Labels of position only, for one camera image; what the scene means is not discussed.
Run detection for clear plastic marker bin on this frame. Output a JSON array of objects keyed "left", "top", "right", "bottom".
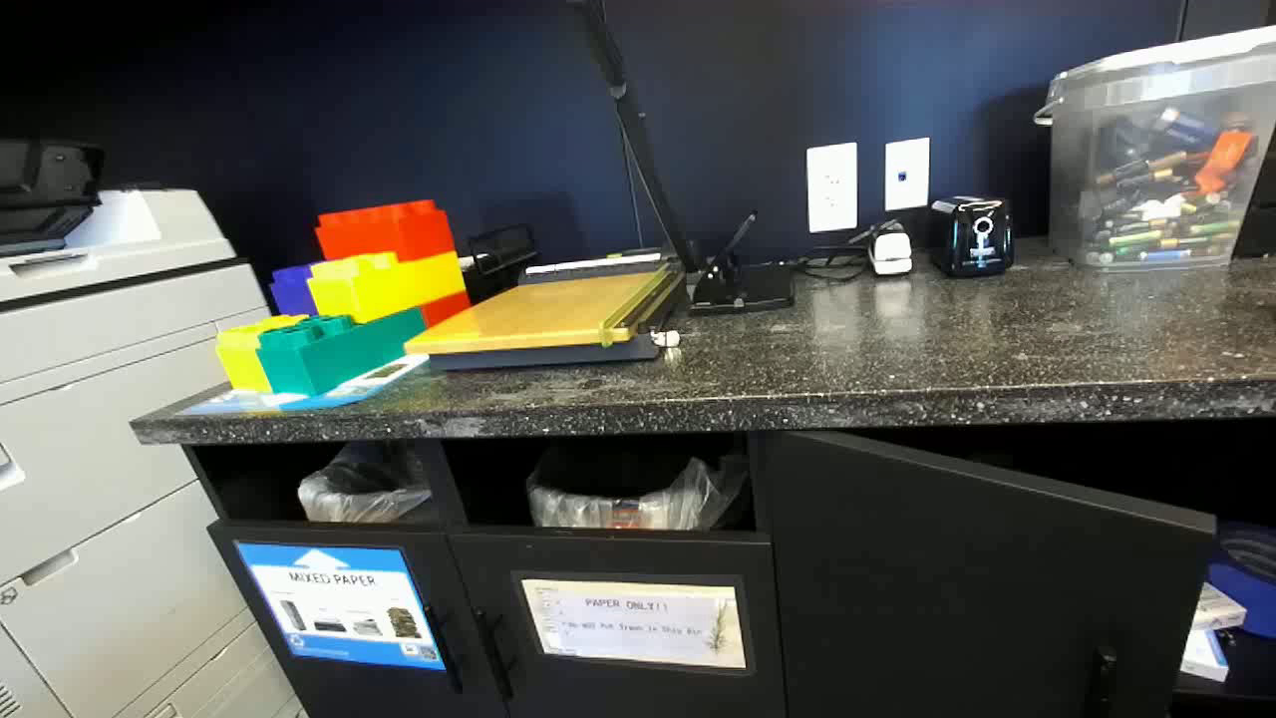
[{"left": 1034, "top": 25, "right": 1276, "bottom": 266}]

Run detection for white paper label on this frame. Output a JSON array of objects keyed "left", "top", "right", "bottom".
[{"left": 522, "top": 577, "right": 749, "bottom": 670}]

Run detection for purple toy block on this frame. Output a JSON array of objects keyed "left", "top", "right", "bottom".
[{"left": 265, "top": 263, "right": 313, "bottom": 314}]

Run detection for white stapler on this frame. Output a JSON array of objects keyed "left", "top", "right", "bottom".
[{"left": 869, "top": 221, "right": 914, "bottom": 281}]

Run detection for right trash bag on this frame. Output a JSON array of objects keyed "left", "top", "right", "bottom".
[{"left": 525, "top": 452, "right": 745, "bottom": 531}]

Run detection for blue recycling label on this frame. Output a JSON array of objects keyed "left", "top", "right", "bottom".
[{"left": 235, "top": 542, "right": 446, "bottom": 673}]

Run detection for black hole punch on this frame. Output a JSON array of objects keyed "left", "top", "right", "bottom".
[{"left": 462, "top": 225, "right": 538, "bottom": 303}]

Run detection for left trash bag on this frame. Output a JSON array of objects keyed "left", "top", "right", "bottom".
[{"left": 297, "top": 444, "right": 429, "bottom": 521}]

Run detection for white papers in cabinet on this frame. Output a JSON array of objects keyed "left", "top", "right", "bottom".
[{"left": 1179, "top": 584, "right": 1246, "bottom": 681}]

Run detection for green toy block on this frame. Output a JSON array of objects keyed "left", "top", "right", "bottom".
[{"left": 260, "top": 310, "right": 421, "bottom": 394}]

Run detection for yellow paper cutter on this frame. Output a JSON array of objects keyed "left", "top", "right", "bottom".
[{"left": 408, "top": 266, "right": 681, "bottom": 372}]

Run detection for trash bag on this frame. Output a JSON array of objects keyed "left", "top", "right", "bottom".
[
  {"left": 297, "top": 444, "right": 429, "bottom": 521},
  {"left": 525, "top": 452, "right": 745, "bottom": 531}
]

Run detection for lime yellow toy block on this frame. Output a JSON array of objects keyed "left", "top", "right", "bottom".
[{"left": 216, "top": 314, "right": 295, "bottom": 394}]

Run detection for white outlet plate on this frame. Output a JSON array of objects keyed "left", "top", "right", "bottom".
[{"left": 883, "top": 137, "right": 927, "bottom": 211}]

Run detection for open black cabinet door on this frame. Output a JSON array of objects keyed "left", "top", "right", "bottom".
[{"left": 752, "top": 432, "right": 1216, "bottom": 718}]

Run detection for orange toy block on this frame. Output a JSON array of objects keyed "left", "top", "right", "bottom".
[{"left": 313, "top": 201, "right": 470, "bottom": 323}]

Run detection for white light switch plate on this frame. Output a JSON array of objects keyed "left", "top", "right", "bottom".
[{"left": 805, "top": 144, "right": 856, "bottom": 237}]

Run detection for grey office printer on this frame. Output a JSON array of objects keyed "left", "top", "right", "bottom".
[{"left": 0, "top": 141, "right": 297, "bottom": 718}]

